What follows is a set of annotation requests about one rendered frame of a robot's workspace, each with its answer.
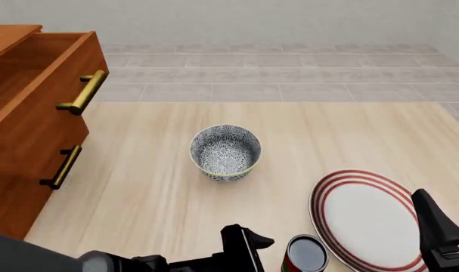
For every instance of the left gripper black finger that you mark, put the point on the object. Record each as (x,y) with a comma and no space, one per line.
(263,241)

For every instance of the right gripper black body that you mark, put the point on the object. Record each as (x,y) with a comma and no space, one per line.
(452,260)

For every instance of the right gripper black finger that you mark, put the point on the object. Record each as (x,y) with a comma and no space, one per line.
(435,224)

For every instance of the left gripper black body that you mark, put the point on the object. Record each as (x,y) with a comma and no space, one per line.
(234,249)

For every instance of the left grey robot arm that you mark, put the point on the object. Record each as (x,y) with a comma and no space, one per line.
(32,255)

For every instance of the closed wooden drawer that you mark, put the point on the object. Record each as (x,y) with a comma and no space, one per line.
(28,150)

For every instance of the wooden cabinet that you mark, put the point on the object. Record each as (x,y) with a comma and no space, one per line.
(10,204)

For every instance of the open wooden drawer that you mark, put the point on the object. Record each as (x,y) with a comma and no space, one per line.
(44,93)

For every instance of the red green tin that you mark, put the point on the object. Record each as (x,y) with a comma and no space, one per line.
(306,253)

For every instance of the white plate with red rings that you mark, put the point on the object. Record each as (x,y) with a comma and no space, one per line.
(365,218)

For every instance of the blue white patterned bowl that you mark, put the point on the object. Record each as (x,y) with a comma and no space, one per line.
(224,154)

